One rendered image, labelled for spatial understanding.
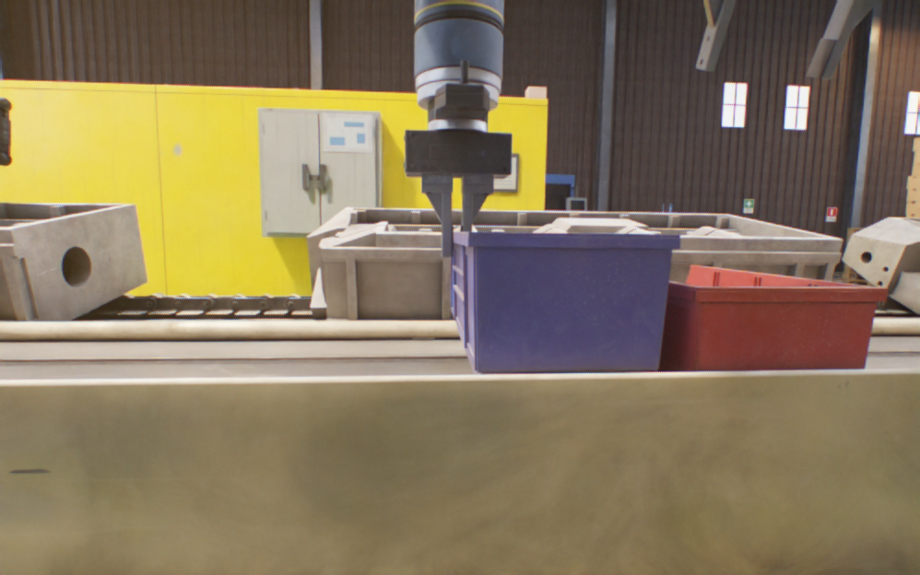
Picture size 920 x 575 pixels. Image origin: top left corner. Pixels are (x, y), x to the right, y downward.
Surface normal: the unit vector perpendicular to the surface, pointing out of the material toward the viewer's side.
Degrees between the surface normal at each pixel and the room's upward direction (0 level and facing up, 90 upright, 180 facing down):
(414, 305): 100
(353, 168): 90
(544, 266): 92
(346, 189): 90
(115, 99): 90
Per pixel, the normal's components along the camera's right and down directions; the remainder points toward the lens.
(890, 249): -1.00, 0.00
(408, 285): 0.08, 0.28
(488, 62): 0.66, 0.10
